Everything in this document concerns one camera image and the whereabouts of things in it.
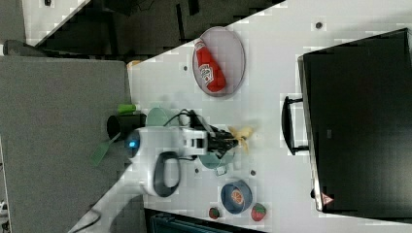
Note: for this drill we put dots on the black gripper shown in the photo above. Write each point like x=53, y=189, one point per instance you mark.
x=218, y=141

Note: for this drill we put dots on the peeled yellow banana toy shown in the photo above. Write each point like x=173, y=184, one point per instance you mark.
x=241, y=136

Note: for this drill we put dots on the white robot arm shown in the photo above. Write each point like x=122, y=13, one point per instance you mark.
x=155, y=146

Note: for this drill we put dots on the black toaster oven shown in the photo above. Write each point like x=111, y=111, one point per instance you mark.
x=354, y=118

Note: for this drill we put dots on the green metal cup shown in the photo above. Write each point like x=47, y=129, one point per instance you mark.
x=219, y=165

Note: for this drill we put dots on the orange slice toy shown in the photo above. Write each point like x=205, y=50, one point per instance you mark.
x=237, y=197

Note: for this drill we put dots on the blue cup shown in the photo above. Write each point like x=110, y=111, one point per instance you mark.
x=227, y=201

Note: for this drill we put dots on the red ketchup bottle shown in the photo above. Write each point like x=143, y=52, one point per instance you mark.
x=210, y=71

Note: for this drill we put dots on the green perforated colander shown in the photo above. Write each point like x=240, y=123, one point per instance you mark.
x=163, y=117

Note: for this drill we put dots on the small red fruit toy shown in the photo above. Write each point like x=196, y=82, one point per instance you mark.
x=214, y=213

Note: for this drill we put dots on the red strawberry toy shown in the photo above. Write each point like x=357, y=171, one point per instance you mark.
x=258, y=212

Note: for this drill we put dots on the grey oval plate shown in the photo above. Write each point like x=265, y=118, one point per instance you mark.
x=227, y=50

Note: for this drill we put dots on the dark blue crate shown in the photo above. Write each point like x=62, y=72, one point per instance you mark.
x=165, y=223

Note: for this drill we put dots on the green slotted spatula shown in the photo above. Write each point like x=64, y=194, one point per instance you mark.
x=101, y=151

